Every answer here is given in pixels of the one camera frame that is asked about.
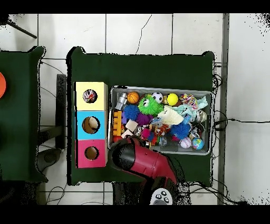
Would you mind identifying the shallow mesh bin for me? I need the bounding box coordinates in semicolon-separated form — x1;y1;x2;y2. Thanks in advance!
107;85;213;156

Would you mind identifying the orange disc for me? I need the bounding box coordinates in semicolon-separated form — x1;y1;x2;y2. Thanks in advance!
0;72;7;99

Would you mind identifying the black cable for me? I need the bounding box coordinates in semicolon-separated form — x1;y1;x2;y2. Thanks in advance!
211;109;270;132

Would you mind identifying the black rod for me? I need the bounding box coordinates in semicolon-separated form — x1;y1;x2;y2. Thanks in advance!
5;20;38;40

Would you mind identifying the orange building block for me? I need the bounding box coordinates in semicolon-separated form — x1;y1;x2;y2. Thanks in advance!
112;110;123;136

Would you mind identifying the small orange basketball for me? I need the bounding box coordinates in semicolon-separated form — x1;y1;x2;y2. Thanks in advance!
127;91;140;105

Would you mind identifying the cream waffle cloth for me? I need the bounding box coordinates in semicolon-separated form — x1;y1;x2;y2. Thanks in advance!
157;105;185;127

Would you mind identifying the plain yellow ball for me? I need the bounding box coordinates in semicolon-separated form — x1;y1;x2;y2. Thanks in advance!
166;93;179;106

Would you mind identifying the green spiky puffer toy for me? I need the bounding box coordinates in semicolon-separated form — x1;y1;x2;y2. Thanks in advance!
138;94;165;116

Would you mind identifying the small soccer ball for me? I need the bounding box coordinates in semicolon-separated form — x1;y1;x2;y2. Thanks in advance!
151;91;164;104

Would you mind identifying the small globe ball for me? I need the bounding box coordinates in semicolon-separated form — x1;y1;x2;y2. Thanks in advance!
191;137;205;151

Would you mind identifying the dark green table cloth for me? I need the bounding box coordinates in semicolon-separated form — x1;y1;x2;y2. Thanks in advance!
66;46;216;188
0;46;48;183

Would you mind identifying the polka dot cloth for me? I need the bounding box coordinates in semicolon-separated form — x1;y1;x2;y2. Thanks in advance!
82;89;98;104

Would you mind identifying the wooden box with three holes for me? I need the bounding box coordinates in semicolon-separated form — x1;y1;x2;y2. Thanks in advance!
73;81;109;169

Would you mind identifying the blue spiky ball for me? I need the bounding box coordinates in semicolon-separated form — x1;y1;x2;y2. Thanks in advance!
170;122;191;140
122;104;140;121

